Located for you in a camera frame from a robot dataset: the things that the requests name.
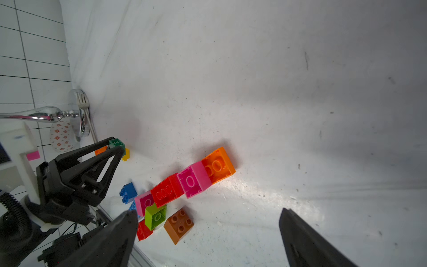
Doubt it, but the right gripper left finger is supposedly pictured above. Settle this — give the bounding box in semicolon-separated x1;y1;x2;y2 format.
58;210;138;267

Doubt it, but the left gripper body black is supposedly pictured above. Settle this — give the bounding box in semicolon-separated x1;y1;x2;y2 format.
34;161;95;225

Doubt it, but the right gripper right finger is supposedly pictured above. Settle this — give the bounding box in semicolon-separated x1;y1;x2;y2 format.
279;208;355;267

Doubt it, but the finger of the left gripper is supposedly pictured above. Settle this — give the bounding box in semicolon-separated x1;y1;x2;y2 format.
61;146;125;206
55;136;115;177

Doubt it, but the long red lego brick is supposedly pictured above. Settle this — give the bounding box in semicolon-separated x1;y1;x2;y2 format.
151;173;184;208

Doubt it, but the magenta lego brick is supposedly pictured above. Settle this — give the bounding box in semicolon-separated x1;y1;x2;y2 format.
177;161;212;199

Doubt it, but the orange lego brick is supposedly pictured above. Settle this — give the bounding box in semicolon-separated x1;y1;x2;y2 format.
201;147;236;184
95;146;109;156

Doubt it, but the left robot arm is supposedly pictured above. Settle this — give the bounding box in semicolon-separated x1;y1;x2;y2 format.
1;137;137;267

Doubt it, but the small red lego brick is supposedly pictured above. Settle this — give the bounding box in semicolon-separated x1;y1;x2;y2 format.
137;219;153;241

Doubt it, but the light blue lego brick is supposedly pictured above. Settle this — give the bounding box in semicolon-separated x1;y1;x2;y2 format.
129;201;136;211

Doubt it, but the yellow lego brick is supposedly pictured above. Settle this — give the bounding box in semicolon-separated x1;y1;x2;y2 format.
122;148;130;161

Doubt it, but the dark blue lego brick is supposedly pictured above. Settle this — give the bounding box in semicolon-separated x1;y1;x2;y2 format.
120;182;137;204

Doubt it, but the lime green lego brick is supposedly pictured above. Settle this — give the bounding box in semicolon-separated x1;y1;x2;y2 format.
145;204;167;231

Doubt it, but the small pink lego brick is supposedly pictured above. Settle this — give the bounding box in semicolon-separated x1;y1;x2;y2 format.
135;191;155;217

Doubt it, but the brown lego brick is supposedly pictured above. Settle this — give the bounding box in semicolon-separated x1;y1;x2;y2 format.
164;208;194;245

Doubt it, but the patterned white mug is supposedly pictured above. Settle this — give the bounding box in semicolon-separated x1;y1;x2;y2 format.
49;121;79;154

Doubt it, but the silver fork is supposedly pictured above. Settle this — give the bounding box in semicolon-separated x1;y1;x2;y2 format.
77;90;98;143

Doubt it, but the silver wire cup rack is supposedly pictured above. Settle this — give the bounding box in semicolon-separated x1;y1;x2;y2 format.
1;89;90;138

